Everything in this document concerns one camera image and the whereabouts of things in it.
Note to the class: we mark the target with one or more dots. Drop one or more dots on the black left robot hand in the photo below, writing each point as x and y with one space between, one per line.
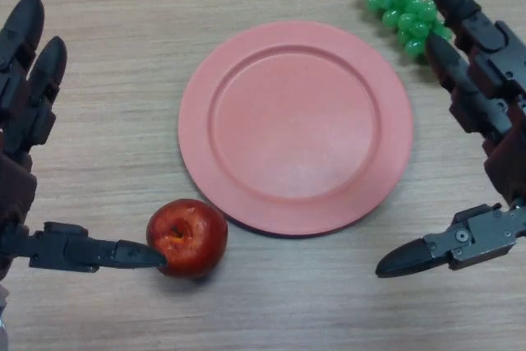
61 248

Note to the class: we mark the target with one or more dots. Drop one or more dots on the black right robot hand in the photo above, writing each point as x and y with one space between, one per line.
493 240

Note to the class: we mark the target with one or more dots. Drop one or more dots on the green grape bunch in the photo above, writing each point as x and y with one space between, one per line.
400 1

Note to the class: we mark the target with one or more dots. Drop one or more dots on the pink round plate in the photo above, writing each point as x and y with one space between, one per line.
293 129

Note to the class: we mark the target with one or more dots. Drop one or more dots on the red apple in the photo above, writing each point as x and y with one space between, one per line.
197 236

